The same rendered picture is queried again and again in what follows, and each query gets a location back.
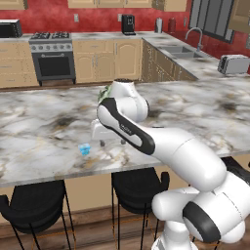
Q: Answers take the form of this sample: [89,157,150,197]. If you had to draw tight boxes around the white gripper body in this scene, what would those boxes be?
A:
[90,119,127,142]

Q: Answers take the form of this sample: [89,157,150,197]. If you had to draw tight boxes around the small blue yogurt container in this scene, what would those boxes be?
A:
[78,143,92,156]

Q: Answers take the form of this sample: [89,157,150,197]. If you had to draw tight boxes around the green leafy object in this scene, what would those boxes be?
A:
[98,85,113,104]

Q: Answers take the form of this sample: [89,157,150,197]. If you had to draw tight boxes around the black bar stool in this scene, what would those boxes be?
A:
[0,180,78,250]
[110,167,171,250]

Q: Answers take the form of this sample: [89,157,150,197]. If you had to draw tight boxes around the beige base cupboards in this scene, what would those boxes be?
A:
[71,38,144,84]

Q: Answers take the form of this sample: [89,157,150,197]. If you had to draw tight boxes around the brown base cupboards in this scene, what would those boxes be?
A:
[141,39,198,83]

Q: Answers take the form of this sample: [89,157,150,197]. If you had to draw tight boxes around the silver stove with oven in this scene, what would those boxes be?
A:
[28,30,77,87]

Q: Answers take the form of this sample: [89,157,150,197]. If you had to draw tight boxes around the steel sink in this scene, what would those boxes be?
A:
[158,45,205,60]

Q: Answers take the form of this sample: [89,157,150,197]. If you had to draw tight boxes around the beige drawer unit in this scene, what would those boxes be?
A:
[0,41,40,89]

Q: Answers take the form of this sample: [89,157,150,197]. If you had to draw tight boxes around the black coffee machine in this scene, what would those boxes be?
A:
[121,14,137,36]

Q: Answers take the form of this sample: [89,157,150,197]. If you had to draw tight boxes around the silver canister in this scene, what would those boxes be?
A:
[154,17,164,34]

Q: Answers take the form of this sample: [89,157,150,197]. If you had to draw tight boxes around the red canister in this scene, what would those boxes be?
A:
[167,17,177,33]

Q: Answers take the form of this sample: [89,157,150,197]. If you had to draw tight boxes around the silver curved tap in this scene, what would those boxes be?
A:
[185,26,204,53]

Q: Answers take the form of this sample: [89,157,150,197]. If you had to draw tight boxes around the silver toaster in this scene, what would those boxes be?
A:
[217,54,250,76]

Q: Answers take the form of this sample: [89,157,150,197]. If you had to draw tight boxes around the black microwave oven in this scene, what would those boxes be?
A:
[0,19,23,39]

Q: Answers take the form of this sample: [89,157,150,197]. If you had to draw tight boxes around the dark framed window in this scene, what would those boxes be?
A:
[187,0,235,45]

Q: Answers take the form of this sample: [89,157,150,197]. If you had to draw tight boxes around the beige wall cupboards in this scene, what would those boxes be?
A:
[66,0,188,13]

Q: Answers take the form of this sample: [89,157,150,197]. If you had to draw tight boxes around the beige wall cupboard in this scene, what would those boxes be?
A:
[227,0,250,34]
[0,0,29,11]

